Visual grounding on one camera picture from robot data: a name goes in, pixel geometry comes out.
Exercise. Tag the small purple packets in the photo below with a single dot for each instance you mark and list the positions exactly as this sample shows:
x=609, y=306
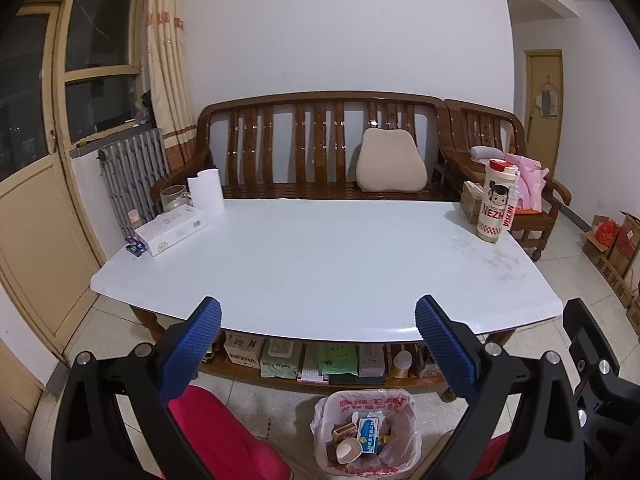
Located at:
x=136, y=246

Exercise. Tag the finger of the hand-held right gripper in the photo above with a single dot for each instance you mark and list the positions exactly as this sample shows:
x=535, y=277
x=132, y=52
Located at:
x=610, y=390

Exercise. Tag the grey cast iron radiator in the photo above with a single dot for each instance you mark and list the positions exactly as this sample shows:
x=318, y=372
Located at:
x=132, y=170

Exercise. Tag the pink and white box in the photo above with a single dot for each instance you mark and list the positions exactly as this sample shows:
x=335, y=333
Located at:
x=311, y=365

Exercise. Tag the wooden armchair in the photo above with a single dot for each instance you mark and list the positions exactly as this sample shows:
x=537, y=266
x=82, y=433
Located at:
x=500, y=115

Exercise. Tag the glass mug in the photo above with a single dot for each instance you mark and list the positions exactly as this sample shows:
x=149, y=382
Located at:
x=174, y=199

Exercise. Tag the grey neck pillow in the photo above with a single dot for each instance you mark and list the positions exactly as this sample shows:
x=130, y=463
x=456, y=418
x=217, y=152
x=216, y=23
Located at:
x=487, y=152

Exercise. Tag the brown printed carton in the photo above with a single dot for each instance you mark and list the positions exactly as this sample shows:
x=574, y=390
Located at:
x=242, y=350

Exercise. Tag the red plastic bag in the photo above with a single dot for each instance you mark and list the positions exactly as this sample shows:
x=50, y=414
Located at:
x=607, y=234

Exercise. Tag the small cardboard box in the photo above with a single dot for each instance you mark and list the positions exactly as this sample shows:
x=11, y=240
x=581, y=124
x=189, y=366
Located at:
x=471, y=202

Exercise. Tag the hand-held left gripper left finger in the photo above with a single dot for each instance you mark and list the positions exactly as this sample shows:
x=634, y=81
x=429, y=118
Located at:
x=192, y=347

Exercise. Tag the yellow interior door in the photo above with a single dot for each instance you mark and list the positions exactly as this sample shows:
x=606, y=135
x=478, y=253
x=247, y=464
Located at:
x=542, y=140

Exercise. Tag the wooden slatted sofa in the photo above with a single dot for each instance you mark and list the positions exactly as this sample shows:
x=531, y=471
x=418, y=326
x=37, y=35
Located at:
x=320, y=100

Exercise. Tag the blue and white packet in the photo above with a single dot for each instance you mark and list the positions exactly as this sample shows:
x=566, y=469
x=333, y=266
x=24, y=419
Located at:
x=368, y=436

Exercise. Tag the colourful playing card box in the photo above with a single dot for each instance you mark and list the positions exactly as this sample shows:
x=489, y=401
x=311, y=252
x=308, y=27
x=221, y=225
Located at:
x=344, y=432

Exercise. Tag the printed cardboard box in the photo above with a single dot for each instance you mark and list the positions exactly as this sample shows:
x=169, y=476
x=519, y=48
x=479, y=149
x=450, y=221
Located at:
x=627, y=250

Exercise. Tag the small spray bottle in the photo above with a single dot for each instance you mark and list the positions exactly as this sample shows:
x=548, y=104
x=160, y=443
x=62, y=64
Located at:
x=512, y=210

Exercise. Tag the green wet wipes pack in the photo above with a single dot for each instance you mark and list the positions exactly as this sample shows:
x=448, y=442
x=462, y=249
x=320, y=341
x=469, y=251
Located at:
x=281, y=358

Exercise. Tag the beige back cushion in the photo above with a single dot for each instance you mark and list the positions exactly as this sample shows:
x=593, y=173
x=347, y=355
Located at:
x=392, y=162

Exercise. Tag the cream framed balcony door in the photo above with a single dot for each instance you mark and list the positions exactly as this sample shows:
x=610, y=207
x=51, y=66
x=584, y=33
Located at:
x=40, y=240

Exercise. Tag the long white box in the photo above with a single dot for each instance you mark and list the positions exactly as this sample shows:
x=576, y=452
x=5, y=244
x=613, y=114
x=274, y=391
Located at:
x=170, y=230

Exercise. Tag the bin with plastic bag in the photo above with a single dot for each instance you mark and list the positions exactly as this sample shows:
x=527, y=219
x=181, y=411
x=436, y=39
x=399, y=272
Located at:
x=400, y=410

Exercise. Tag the hanging door organiser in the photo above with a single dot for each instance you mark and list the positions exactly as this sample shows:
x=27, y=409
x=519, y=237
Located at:
x=548, y=100

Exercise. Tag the white paper towel roll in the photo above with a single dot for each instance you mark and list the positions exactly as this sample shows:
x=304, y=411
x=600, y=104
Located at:
x=207, y=192

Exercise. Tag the green packet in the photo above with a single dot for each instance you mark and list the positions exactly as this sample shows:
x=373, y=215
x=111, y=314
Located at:
x=340, y=359

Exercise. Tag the red paper cup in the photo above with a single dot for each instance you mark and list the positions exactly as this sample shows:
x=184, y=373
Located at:
x=347, y=451

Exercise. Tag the beige curtain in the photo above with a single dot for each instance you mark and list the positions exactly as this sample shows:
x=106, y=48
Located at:
x=167, y=60

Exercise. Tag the grey small box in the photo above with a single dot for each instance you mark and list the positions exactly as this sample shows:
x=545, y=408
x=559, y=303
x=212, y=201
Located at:
x=371, y=360

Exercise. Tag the pink plastic bag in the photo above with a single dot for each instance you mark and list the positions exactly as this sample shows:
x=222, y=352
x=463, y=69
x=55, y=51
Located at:
x=531, y=185

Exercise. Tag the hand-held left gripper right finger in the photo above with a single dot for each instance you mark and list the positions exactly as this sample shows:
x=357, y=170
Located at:
x=445, y=347

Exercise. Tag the yellow lidded jar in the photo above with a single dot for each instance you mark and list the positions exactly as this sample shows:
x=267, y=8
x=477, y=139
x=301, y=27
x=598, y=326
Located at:
x=401, y=365

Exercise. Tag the tall cartoon print bottle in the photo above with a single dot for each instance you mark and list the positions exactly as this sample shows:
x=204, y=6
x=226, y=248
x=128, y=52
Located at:
x=492, y=205

